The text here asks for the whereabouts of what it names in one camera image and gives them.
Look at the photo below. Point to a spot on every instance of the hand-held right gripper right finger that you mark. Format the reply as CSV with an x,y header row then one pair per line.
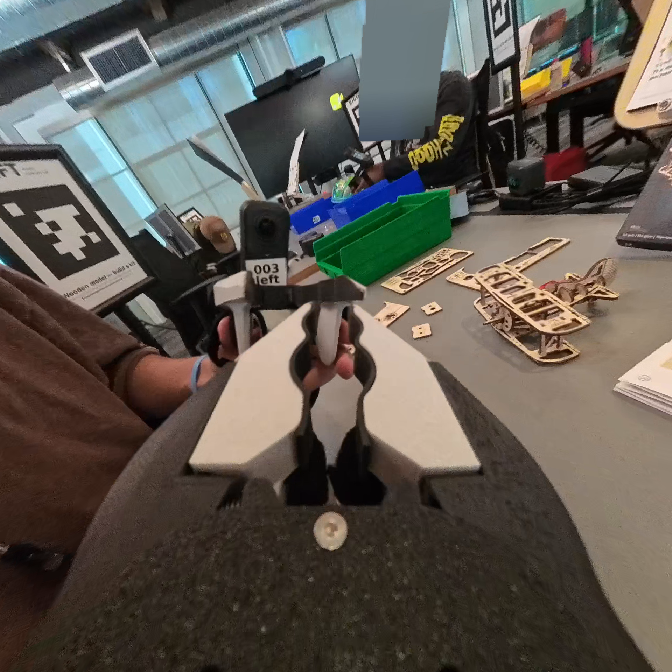
x,y
420,414

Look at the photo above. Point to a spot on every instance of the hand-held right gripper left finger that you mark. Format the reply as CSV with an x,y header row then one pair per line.
x,y
246,414

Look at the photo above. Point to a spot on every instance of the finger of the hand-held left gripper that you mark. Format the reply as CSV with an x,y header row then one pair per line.
x,y
236,291
328,336

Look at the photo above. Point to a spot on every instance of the person's left forearm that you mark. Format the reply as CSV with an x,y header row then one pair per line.
x,y
157,378

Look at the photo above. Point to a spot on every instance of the grey desk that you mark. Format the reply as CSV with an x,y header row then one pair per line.
x,y
525,420

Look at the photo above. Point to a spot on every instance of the person's left hand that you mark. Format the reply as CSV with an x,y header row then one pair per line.
x,y
315,375

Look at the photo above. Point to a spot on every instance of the blue wristband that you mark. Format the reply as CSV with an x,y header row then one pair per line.
x,y
197,375

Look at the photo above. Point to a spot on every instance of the small wooden cutout piece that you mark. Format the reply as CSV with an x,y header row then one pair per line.
x,y
391,314

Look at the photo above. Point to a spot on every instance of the black office chair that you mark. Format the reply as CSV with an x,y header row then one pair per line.
x,y
162,283

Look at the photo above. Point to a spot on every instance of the small square wooden piece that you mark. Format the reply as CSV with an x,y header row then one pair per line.
x,y
421,330
431,308

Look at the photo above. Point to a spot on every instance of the black monitor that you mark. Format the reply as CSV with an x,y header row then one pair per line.
x,y
283,136

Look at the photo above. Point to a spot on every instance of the blue plastic bin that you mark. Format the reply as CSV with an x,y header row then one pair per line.
x,y
367,197

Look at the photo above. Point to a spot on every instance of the green plastic bin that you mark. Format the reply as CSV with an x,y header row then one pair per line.
x,y
393,246

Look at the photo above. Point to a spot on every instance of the perforated wooden parts sheet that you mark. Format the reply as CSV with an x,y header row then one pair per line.
x,y
420,273

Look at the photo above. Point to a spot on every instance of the small marker sign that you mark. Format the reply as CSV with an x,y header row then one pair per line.
x,y
350,113

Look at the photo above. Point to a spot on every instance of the wooden airplane model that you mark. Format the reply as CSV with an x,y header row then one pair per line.
x,y
530,307

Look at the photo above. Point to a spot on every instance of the black video bar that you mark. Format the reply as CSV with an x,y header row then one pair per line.
x,y
288,78

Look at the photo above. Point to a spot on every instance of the person's brown shirt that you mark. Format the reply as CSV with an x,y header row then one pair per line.
x,y
63,393

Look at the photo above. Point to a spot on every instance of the framed marker sign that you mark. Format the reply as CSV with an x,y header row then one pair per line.
x,y
501,26
52,231

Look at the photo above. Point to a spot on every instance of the white air vent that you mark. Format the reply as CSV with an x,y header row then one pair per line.
x,y
119,60

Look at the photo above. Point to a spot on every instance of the model instruction booklet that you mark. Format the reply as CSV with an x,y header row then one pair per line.
x,y
651,378

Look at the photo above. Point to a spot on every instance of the dark grey cube device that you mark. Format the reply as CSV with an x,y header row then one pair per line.
x,y
525,176

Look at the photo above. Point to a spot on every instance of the red pouch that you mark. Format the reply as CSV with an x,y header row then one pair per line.
x,y
564,165

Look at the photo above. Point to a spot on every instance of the black kit box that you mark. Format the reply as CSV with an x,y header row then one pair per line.
x,y
645,210

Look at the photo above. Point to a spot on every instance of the yellow plastic bin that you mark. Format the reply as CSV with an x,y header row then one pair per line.
x,y
535,84

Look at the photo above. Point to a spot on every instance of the tan board with paper sheet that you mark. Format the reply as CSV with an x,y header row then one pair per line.
x,y
630,105

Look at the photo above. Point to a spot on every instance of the empty wooden sheet frame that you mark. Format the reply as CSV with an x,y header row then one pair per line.
x,y
464,278

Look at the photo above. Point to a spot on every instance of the silver air duct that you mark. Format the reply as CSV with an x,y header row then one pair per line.
x,y
210,39

